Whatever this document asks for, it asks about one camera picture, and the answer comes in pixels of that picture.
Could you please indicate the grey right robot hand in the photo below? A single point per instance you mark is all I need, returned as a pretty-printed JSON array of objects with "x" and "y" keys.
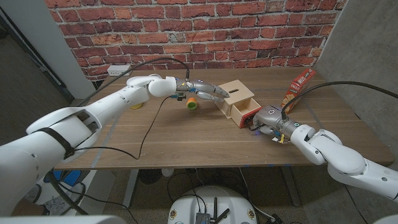
[{"x": 272, "y": 115}]

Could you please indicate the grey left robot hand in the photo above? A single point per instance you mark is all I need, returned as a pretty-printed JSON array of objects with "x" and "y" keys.
[{"x": 202, "y": 85}]

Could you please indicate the wooden drawer with red front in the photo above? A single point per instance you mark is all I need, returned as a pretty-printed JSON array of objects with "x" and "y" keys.
[{"x": 245, "y": 109}]

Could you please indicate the wooden box with slot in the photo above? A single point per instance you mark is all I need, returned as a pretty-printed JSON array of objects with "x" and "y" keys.
[{"x": 244, "y": 92}]

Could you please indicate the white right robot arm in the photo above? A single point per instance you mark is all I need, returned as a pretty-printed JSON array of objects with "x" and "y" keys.
[{"x": 342, "y": 155}]

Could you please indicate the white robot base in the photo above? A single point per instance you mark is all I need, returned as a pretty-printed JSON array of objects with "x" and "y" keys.
[{"x": 230, "y": 199}]

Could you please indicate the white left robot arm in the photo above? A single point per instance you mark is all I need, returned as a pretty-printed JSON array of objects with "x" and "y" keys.
[{"x": 105, "y": 107}]

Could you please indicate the red cracker package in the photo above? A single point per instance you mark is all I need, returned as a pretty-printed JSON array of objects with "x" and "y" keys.
[{"x": 298, "y": 84}]

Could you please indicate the small grey computer box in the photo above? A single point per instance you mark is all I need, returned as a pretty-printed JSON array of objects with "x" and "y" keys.
[{"x": 202, "y": 218}]

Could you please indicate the grey tape strip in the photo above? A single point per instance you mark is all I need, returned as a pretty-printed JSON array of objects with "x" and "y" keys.
[
  {"x": 100, "y": 154},
  {"x": 311, "y": 115}
]

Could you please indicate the red brick printed backdrop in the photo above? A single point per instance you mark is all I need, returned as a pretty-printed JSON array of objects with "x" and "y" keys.
[{"x": 202, "y": 31}]

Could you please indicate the yellow disc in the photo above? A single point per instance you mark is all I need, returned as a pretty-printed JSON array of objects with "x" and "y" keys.
[{"x": 136, "y": 106}]

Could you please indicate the grey table leg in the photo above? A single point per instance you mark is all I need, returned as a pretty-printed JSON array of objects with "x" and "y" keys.
[{"x": 290, "y": 186}]

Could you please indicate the white power outlet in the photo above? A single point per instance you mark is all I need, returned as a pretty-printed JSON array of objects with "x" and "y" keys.
[{"x": 118, "y": 70}]

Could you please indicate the black power strip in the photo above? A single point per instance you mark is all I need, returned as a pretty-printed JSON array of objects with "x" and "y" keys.
[{"x": 276, "y": 219}]

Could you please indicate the black antenna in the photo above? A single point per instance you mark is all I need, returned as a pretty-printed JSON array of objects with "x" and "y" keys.
[
  {"x": 215, "y": 207},
  {"x": 224, "y": 215}
]

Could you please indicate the white table leg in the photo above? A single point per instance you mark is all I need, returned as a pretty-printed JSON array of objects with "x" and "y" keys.
[{"x": 130, "y": 189}]

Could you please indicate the blue and white object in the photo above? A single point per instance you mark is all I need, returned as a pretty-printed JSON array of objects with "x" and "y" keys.
[{"x": 73, "y": 177}]

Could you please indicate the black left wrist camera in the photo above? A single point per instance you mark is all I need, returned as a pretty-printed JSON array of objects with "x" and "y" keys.
[{"x": 180, "y": 97}]

